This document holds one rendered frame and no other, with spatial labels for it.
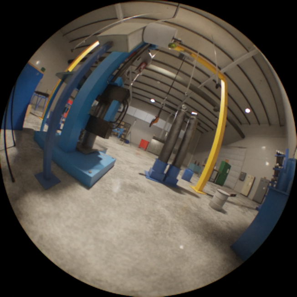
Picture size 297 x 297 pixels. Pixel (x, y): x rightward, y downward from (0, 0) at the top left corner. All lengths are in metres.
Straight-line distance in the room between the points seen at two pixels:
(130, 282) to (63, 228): 0.39
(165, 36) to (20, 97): 1.91
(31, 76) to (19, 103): 0.40
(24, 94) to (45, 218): 1.63
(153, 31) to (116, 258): 1.49
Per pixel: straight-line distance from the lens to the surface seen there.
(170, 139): 1.70
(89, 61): 0.75
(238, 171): 10.84
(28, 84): 1.89
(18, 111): 1.90
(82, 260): 0.54
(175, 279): 0.65
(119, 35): 0.86
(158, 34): 0.98
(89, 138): 1.42
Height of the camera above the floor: 0.53
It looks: 1 degrees down
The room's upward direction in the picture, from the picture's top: 24 degrees clockwise
